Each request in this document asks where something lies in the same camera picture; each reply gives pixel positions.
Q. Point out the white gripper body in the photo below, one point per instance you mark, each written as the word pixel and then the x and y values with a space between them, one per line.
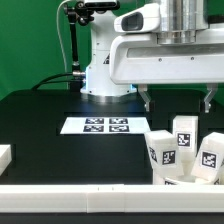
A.
pixel 168 43

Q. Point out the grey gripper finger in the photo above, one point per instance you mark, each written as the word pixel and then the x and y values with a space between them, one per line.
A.
pixel 212 89
pixel 143 92

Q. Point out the white round stool seat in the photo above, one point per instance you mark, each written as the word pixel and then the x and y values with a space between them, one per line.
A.
pixel 186 178

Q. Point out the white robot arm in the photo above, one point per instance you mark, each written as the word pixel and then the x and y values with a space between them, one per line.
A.
pixel 161 43

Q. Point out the paper sheet with markers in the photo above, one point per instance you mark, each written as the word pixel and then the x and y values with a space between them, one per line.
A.
pixel 105 125

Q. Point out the white front rail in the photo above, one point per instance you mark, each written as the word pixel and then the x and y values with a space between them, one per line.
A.
pixel 111 198

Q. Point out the white left rail block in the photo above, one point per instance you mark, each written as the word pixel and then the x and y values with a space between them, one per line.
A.
pixel 5 157

